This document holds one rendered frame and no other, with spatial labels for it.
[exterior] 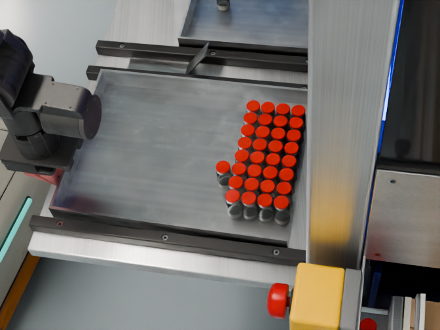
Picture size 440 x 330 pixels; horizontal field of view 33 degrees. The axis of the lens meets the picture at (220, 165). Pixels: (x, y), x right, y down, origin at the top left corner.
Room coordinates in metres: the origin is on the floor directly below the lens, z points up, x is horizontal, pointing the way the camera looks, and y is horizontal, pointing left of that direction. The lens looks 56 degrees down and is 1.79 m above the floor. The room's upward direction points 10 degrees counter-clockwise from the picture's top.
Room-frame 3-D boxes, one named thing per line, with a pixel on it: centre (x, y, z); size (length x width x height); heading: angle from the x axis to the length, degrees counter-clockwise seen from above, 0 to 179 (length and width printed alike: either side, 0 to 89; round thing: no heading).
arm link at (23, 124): (0.61, 0.23, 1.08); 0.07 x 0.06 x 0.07; 68
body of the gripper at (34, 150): (0.61, 0.24, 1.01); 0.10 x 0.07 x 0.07; 71
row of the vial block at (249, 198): (0.59, -0.06, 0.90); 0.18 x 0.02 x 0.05; 160
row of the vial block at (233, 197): (0.60, -0.04, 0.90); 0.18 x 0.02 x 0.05; 160
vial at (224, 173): (0.57, 0.00, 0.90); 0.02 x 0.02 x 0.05
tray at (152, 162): (0.63, 0.05, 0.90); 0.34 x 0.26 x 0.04; 70
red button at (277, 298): (0.33, -0.05, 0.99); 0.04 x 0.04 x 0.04; 71
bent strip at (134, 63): (0.81, 0.06, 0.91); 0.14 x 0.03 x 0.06; 70
